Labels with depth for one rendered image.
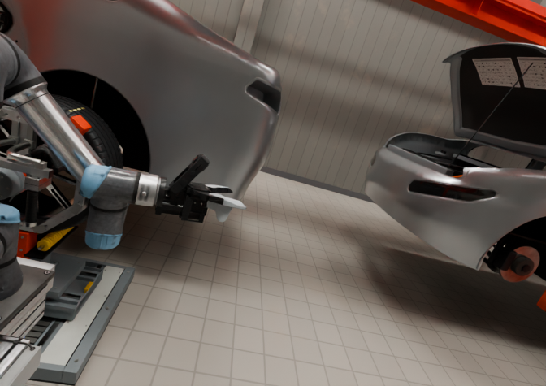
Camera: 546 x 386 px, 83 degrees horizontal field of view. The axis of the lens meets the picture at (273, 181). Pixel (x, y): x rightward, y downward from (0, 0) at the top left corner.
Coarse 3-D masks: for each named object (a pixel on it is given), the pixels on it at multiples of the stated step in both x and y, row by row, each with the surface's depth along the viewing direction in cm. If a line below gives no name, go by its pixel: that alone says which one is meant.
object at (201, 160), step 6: (198, 156) 73; (204, 156) 73; (192, 162) 73; (198, 162) 72; (204, 162) 73; (186, 168) 75; (192, 168) 72; (198, 168) 72; (204, 168) 74; (180, 174) 74; (186, 174) 72; (192, 174) 72; (174, 180) 74; (180, 180) 72; (186, 180) 72; (174, 186) 72; (180, 186) 72; (174, 192) 72
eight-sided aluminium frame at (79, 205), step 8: (0, 112) 127; (8, 112) 128; (16, 112) 128; (16, 120) 129; (24, 120) 129; (80, 200) 142; (88, 200) 148; (72, 208) 142; (80, 208) 143; (56, 216) 143; (64, 216) 143; (72, 216) 144; (40, 224) 143; (48, 224) 144; (56, 224) 144; (40, 232) 145
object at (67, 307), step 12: (84, 276) 185; (96, 276) 187; (72, 288) 176; (84, 288) 174; (48, 300) 164; (60, 300) 165; (72, 300) 166; (84, 300) 174; (48, 312) 160; (60, 312) 161; (72, 312) 162
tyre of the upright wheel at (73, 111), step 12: (60, 96) 153; (72, 108) 144; (84, 108) 153; (96, 120) 153; (96, 132) 147; (108, 132) 157; (96, 144) 143; (108, 144) 153; (108, 156) 151; (120, 156) 164; (84, 216) 153; (60, 228) 154
